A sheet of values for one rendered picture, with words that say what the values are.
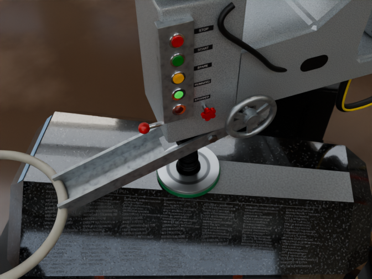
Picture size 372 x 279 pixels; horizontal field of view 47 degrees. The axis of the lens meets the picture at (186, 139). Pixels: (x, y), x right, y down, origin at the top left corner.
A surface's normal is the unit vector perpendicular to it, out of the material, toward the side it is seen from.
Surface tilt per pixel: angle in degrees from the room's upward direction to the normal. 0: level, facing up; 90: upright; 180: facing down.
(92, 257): 45
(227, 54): 90
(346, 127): 0
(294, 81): 90
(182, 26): 90
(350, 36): 90
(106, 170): 16
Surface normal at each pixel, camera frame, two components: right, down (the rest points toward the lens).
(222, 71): 0.35, 0.71
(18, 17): -0.01, -0.65
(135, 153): -0.27, -0.55
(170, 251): -0.07, 0.07
